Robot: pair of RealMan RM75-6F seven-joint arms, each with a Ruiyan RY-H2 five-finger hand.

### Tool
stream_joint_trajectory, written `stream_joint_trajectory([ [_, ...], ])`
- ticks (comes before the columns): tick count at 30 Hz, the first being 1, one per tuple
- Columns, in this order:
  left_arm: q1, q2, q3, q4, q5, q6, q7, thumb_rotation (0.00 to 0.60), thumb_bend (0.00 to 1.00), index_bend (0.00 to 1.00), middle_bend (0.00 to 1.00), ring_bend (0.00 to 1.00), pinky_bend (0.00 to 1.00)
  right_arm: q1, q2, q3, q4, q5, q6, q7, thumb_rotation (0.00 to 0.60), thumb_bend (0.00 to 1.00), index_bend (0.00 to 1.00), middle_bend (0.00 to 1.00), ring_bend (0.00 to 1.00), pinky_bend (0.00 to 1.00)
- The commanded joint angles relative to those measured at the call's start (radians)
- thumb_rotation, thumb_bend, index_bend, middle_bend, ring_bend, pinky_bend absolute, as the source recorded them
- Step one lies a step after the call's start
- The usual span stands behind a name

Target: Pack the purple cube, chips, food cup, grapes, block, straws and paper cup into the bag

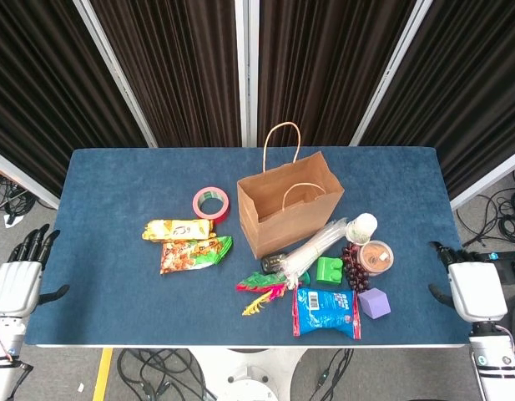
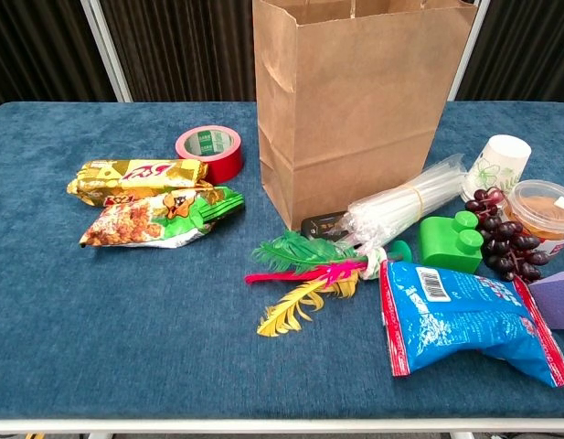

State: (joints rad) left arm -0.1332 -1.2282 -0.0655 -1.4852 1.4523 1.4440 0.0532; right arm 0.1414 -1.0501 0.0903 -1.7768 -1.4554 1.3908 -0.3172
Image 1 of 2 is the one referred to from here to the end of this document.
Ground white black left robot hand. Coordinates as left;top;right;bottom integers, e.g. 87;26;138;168
0;224;71;319

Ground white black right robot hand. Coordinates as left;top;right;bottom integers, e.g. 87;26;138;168
427;241;509;323

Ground purple foam cube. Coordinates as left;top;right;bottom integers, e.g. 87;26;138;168
357;287;391;321

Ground clear tub with brown filling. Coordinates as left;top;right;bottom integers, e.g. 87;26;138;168
358;240;395;276

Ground dark purple grape bunch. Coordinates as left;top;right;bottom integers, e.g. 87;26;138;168
341;243;371;292

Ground green toy building block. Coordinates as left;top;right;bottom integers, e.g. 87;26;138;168
315;256;344;287

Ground blue snack bag red edges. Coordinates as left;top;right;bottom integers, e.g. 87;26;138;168
291;285;362;340

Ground bundle of clear straws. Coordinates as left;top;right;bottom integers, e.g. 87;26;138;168
281;217;349;290

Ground green orange snack packet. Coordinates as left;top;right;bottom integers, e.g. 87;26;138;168
159;236;234;276

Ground blue table cloth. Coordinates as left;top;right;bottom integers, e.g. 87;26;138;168
23;146;478;347

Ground yellow floor tape strip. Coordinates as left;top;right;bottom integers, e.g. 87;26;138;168
92;348;114;401

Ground floral paper cup stack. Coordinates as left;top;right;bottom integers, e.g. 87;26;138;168
345;212;378;245

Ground golden snack packet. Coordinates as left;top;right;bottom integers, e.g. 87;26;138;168
141;218;215;242

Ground dark pleated partition panel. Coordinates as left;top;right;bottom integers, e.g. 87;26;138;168
351;0;515;210
73;0;252;148
246;0;433;147
0;0;158;210

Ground colourful feather shuttlecock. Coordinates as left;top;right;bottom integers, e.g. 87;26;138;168
235;270;311;317

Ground red tape roll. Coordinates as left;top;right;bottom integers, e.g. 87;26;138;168
192;187;232;222

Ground black floor cable bundle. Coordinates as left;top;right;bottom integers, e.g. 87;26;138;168
0;166;38;222
116;348;219;401
455;166;515;247

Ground black cable with green plug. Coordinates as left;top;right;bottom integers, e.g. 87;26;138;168
305;348;355;401

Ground brown paper bag with handles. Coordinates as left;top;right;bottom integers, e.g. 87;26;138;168
236;121;346;260

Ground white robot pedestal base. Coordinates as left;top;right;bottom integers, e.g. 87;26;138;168
189;347;308;401

